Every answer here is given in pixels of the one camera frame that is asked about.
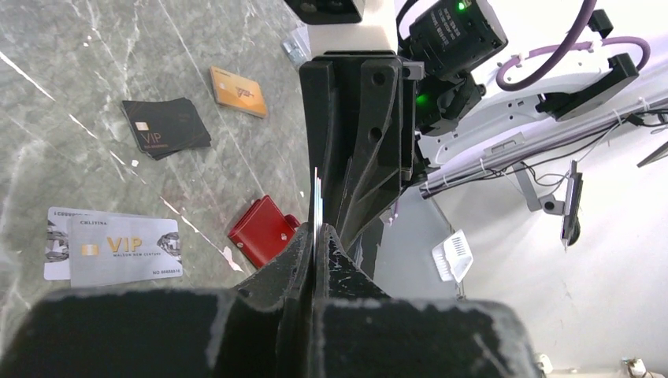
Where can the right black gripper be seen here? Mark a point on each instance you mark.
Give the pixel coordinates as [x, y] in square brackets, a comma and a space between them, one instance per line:
[360, 114]

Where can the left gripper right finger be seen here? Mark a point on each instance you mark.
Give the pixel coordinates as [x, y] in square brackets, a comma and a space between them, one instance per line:
[378, 336]

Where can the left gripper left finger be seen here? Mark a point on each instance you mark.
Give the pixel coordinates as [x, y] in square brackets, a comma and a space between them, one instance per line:
[251, 330]

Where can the single silver card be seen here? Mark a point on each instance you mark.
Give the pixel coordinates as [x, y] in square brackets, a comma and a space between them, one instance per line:
[318, 206]

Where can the red leather card holder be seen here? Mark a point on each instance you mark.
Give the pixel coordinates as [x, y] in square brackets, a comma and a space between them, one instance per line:
[263, 231]

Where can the silver VIP card stack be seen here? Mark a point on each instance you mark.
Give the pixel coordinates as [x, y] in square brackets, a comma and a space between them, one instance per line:
[90, 248]

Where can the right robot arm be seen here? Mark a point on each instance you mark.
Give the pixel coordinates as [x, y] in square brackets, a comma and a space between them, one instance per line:
[477, 80]

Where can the orange gold card stack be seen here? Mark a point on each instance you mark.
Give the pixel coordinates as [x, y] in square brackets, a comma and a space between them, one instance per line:
[238, 92]

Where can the black VIP card stack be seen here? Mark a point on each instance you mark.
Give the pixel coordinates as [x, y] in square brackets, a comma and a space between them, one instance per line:
[162, 129]

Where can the clear plastic parts box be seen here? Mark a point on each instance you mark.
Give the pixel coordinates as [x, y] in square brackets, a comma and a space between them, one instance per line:
[296, 46]

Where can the white ribbed plastic part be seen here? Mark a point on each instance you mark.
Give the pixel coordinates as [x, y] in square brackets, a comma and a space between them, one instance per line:
[453, 257]

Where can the tablet on grey stand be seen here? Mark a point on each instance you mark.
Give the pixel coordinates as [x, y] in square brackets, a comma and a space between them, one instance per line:
[567, 209]

